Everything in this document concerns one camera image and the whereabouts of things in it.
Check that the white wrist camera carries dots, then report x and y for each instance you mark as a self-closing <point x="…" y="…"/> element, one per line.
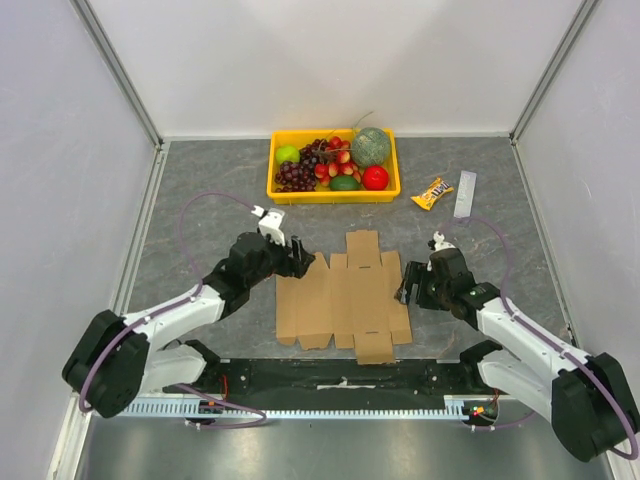
<point x="439" y="243"/>
<point x="269" y="224"/>

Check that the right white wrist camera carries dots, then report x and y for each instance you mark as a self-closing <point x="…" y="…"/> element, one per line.
<point x="439" y="243"/>

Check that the purple grape bunch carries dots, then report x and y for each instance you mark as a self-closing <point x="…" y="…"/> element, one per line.
<point x="297" y="177"/>

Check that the red strawberry bunch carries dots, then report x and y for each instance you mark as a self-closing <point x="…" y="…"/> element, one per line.
<point x="333" y="158"/>

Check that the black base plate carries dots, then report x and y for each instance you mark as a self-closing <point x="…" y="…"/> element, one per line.
<point x="242" y="377"/>

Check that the green netted melon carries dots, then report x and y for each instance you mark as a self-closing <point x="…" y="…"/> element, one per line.
<point x="371" y="147"/>

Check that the red tomato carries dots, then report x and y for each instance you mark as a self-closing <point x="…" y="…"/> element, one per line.
<point x="375" y="178"/>

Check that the yellow candy packet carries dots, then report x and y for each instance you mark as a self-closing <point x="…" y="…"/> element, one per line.
<point x="433" y="193"/>

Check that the aluminium front rail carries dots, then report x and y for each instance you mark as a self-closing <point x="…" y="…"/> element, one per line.
<point x="498" y="369"/>

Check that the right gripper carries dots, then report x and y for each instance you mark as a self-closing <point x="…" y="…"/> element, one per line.
<point x="420" y="288"/>

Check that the slotted cable duct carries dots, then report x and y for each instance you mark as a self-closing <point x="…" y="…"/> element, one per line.
<point x="191" y="407"/>

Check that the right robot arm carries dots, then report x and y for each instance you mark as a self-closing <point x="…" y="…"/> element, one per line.
<point x="585" y="398"/>

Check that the green apple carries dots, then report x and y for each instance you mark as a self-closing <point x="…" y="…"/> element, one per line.
<point x="287" y="153"/>

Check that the green avocado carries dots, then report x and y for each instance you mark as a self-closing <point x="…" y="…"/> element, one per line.
<point x="344" y="183"/>

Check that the brown cardboard box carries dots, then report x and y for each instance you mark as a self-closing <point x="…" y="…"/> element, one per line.
<point x="347" y="299"/>

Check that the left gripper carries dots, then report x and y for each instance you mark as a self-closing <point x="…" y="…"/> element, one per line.
<point x="289" y="269"/>

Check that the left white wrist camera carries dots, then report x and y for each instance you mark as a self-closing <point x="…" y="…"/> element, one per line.
<point x="269" y="224"/>

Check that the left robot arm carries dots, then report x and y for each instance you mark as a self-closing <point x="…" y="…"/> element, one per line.
<point x="119" y="357"/>

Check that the yellow plastic tray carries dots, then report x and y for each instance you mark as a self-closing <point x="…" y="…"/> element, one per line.
<point x="323" y="195"/>

